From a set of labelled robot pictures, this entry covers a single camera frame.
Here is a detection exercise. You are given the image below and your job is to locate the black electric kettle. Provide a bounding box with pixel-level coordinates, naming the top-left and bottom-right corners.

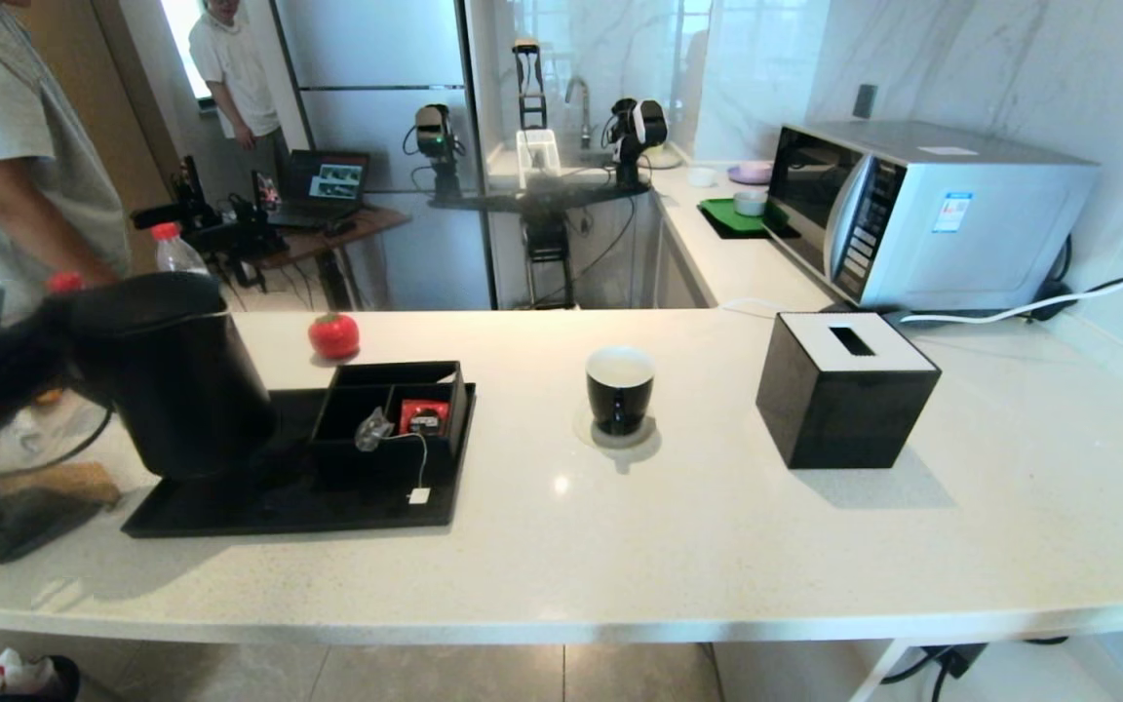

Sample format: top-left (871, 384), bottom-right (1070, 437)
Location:
top-left (62, 272), bottom-right (278, 481)

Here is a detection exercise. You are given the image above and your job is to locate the tea bag with white tag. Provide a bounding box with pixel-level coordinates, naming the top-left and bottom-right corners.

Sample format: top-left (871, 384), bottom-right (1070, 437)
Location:
top-left (354, 407), bottom-right (433, 506)

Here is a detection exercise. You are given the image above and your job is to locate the clear plastic food container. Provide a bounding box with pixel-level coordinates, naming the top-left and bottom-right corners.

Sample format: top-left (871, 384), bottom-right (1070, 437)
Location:
top-left (0, 395), bottom-right (110, 475)

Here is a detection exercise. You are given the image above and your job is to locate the brown and black cloth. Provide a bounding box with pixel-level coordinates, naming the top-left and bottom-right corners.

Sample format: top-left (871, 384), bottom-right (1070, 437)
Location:
top-left (0, 461), bottom-right (125, 567)

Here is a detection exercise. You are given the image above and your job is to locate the person in grey shirt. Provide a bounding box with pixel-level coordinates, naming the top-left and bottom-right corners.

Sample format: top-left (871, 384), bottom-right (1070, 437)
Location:
top-left (0, 0), bottom-right (135, 325)

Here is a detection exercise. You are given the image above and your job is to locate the black handheld controller rig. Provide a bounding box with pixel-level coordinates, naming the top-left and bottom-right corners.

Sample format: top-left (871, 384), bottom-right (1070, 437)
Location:
top-left (131, 156), bottom-right (291, 290)

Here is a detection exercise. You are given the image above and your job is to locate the brown wooden door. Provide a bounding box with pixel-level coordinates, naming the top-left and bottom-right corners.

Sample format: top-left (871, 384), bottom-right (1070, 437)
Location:
top-left (11, 0), bottom-right (174, 276)

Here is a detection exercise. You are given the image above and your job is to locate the red tomato-shaped toy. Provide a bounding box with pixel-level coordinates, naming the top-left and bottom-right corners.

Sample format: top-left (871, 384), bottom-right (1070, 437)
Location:
top-left (307, 312), bottom-right (362, 361)

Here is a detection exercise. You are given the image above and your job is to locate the dark-framed window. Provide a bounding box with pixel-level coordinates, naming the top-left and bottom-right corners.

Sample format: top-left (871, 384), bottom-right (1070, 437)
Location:
top-left (160, 0), bottom-right (231, 104)

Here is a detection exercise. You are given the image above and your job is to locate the black rectangular serving tray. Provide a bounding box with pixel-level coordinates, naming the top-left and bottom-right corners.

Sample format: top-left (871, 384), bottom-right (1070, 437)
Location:
top-left (121, 383), bottom-right (478, 538)

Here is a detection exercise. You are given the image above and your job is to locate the person in white T-shirt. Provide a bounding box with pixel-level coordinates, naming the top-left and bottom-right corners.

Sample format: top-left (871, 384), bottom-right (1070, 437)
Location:
top-left (188, 0), bottom-right (290, 188)

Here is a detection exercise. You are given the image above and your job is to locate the black laptop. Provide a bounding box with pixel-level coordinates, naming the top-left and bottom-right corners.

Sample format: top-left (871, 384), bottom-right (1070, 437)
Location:
top-left (272, 150), bottom-right (374, 231)

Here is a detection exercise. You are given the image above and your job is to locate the black trash bin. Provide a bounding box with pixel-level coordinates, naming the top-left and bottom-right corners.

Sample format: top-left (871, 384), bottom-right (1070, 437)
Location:
top-left (0, 648), bottom-right (83, 702)

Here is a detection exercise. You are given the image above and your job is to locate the black compartment organizer box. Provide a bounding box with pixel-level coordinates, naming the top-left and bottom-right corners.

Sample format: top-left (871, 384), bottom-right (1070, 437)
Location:
top-left (311, 361), bottom-right (471, 487)

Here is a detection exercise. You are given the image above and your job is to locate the brown wooden desk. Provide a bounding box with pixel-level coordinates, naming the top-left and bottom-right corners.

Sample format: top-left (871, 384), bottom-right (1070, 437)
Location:
top-left (220, 207), bottom-right (414, 311)

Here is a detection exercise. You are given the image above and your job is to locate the red sachet packet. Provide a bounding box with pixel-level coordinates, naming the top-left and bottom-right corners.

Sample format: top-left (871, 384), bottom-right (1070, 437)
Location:
top-left (400, 400), bottom-right (451, 437)

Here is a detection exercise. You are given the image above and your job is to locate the grey refrigerator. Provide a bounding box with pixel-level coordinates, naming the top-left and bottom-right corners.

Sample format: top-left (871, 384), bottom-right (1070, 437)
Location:
top-left (274, 0), bottom-right (499, 313)

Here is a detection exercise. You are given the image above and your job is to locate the black teleoperation stand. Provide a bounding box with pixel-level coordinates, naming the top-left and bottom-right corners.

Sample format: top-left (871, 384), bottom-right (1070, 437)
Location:
top-left (430, 178), bottom-right (655, 311)

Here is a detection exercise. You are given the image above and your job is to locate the black upright gripper tool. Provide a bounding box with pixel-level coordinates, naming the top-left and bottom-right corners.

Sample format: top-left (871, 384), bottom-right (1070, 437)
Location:
top-left (513, 39), bottom-right (551, 132)

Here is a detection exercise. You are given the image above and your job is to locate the round translucent coaster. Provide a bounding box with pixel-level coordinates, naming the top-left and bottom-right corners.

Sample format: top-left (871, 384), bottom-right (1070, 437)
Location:
top-left (572, 402), bottom-right (659, 450)

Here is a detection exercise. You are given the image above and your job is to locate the black mug white inside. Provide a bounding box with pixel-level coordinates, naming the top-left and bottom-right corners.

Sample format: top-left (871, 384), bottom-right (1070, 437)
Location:
top-left (586, 346), bottom-right (657, 438)

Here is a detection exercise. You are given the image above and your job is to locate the chrome sink faucet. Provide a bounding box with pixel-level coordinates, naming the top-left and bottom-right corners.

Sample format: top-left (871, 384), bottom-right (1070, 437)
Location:
top-left (565, 78), bottom-right (597, 152)

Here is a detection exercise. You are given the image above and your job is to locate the green tray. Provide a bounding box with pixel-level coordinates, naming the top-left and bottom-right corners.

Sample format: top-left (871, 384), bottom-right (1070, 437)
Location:
top-left (697, 198), bottom-right (800, 242)

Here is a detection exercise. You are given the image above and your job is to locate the black tissue box white top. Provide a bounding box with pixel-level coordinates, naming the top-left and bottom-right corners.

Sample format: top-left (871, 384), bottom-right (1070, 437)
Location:
top-left (755, 312), bottom-right (943, 471)

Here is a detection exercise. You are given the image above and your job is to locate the silver microwave oven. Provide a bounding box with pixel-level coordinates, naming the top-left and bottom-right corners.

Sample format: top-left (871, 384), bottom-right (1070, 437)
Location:
top-left (762, 120), bottom-right (1101, 313)

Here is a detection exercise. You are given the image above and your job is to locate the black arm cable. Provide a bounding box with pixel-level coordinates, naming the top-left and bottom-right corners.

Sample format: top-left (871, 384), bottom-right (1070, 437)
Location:
top-left (0, 395), bottom-right (116, 481)

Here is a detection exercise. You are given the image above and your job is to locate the black camera on stand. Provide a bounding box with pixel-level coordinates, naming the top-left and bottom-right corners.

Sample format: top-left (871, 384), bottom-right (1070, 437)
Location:
top-left (413, 104), bottom-right (468, 204)

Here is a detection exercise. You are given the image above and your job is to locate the white plastic frame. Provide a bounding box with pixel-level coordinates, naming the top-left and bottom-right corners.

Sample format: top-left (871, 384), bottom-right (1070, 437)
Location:
top-left (519, 129), bottom-right (562, 190)

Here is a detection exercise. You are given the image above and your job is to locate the black white teleoperation handle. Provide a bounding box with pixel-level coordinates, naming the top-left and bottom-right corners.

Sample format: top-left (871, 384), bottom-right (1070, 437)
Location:
top-left (606, 97), bottom-right (670, 191)

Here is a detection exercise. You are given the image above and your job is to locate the black charger cable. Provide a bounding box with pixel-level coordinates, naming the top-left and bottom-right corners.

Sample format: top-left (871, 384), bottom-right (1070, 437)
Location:
top-left (878, 636), bottom-right (1072, 702)

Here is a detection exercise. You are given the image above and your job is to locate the white power cable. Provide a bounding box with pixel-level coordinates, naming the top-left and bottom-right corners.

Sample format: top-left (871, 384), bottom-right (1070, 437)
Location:
top-left (898, 216), bottom-right (1123, 328)

